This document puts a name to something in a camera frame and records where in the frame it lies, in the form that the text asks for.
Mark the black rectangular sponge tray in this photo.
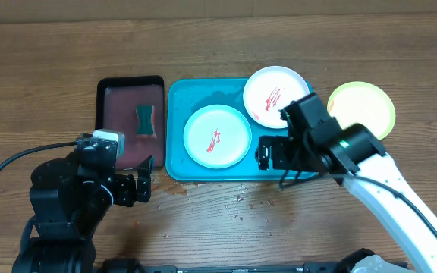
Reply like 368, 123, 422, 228
95, 75, 166, 170

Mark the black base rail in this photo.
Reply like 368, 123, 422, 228
100, 259, 410, 273

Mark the light blue plate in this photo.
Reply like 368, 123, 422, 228
183, 105, 252, 169

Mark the teal plastic tray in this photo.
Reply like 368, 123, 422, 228
165, 78, 287, 182

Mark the yellow-green plate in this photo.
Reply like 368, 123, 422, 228
327, 81, 396, 140

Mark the white plate with sauce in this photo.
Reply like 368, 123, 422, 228
243, 66, 310, 129

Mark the green and orange sponge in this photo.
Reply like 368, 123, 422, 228
136, 105, 156, 138

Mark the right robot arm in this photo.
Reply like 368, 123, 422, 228
256, 121, 437, 272

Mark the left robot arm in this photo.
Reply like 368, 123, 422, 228
12, 152, 154, 272

